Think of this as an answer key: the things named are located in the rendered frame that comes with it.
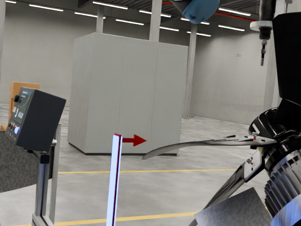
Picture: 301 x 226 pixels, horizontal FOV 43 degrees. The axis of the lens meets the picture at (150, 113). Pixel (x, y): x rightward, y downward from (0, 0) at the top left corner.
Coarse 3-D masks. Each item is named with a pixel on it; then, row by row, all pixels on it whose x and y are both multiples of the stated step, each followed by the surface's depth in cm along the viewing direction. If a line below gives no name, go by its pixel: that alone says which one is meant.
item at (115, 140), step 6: (114, 138) 72; (114, 144) 72; (114, 150) 72; (114, 156) 72; (114, 162) 71; (114, 168) 71; (114, 174) 71; (114, 180) 71; (114, 186) 71; (108, 198) 73; (108, 204) 73; (108, 210) 73; (108, 216) 73; (108, 222) 72
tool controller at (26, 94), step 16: (16, 96) 137; (32, 96) 119; (48, 96) 122; (32, 112) 120; (48, 112) 122; (32, 128) 120; (48, 128) 123; (16, 144) 118; (32, 144) 121; (48, 144) 123
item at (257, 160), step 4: (256, 152) 100; (252, 156) 100; (256, 156) 98; (260, 156) 95; (252, 160) 99; (256, 160) 96; (260, 160) 93; (248, 164) 99; (256, 164) 94; (260, 164) 92; (248, 168) 98; (256, 168) 92; (244, 172) 98; (248, 172) 96; (252, 172) 93; (244, 176) 96; (248, 176) 94
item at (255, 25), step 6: (276, 0) 84; (282, 0) 84; (288, 0) 84; (276, 6) 84; (282, 6) 84; (276, 12) 84; (282, 12) 84; (252, 24) 86; (258, 24) 84; (264, 24) 84; (270, 24) 83; (258, 30) 90
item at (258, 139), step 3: (246, 135) 93; (249, 135) 93; (246, 138) 90; (252, 138) 90; (258, 138) 90; (261, 138) 90; (264, 138) 89; (267, 138) 89; (258, 141) 86; (261, 141) 86; (267, 141) 85; (270, 141) 85; (273, 141) 85; (276, 141) 86; (261, 144) 84
